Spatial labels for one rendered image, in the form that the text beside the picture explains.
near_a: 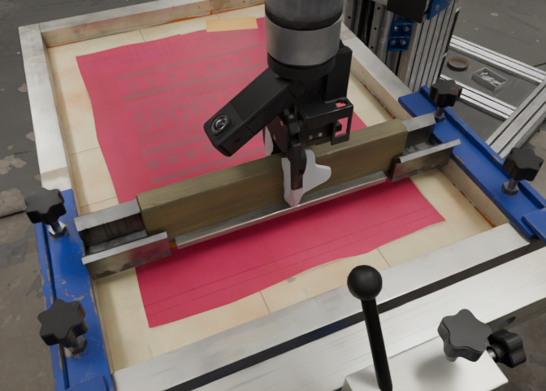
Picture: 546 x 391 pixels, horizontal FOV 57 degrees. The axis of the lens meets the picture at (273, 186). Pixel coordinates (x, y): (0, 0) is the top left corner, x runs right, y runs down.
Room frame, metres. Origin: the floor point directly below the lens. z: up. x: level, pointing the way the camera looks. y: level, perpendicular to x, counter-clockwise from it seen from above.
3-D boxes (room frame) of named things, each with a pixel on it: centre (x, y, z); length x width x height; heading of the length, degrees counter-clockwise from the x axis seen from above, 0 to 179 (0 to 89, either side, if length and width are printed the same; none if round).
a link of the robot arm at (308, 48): (0.46, -0.03, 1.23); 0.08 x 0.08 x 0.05
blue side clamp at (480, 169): (0.52, -0.28, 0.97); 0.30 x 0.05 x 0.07; 23
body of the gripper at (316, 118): (0.46, -0.04, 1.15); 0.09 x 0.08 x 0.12; 113
